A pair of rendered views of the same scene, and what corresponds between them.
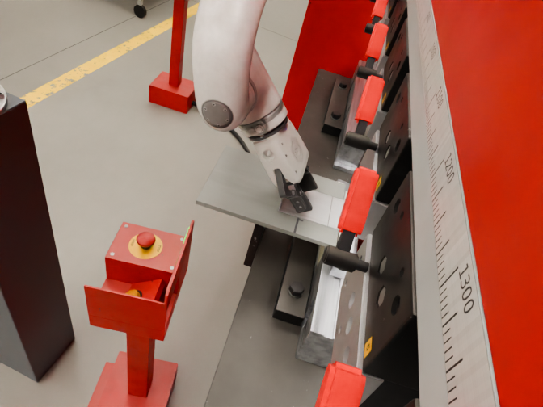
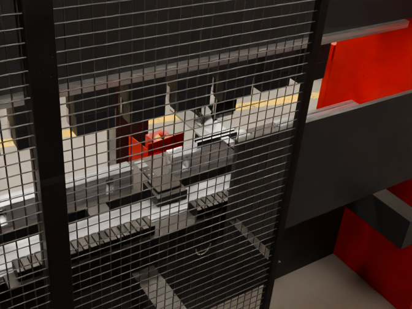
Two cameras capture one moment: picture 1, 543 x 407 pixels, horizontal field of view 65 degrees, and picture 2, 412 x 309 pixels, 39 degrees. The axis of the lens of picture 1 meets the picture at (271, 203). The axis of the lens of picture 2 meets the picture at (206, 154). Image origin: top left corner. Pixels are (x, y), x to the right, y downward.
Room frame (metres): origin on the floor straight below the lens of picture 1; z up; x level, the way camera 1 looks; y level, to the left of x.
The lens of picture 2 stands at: (-0.67, -1.78, 2.23)
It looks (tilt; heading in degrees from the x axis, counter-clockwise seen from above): 33 degrees down; 53
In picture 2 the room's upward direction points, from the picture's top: 5 degrees clockwise
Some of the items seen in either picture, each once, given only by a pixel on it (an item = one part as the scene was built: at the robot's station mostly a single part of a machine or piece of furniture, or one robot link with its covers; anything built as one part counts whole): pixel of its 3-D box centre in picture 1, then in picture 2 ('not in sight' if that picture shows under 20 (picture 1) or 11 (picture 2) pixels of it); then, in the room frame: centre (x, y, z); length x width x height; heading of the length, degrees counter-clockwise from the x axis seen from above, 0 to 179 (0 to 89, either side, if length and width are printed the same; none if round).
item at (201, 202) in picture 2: not in sight; (237, 195); (0.40, -0.55, 1.02); 0.37 x 0.06 x 0.04; 179
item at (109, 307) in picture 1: (142, 271); (155, 146); (0.51, 0.22, 0.75); 0.20 x 0.16 x 0.18; 6
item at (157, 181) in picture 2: not in sight; (154, 177); (0.20, -0.31, 1.01); 0.26 x 0.12 x 0.05; 89
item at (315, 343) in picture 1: (333, 261); (209, 152); (0.55, -0.15, 0.92); 0.39 x 0.06 x 0.10; 179
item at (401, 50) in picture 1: (407, 93); (232, 76); (0.64, -0.15, 1.26); 0.15 x 0.09 x 0.17; 179
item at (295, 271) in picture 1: (302, 256); not in sight; (0.57, -0.09, 0.89); 0.30 x 0.05 x 0.03; 179
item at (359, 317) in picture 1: (411, 304); (142, 95); (0.24, -0.14, 1.26); 0.15 x 0.09 x 0.17; 179
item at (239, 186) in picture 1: (275, 193); (202, 118); (0.61, 0.00, 1.00); 0.26 x 0.18 x 0.01; 89
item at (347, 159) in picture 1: (357, 110); (316, 121); (1.16, -0.16, 0.92); 0.50 x 0.06 x 0.10; 179
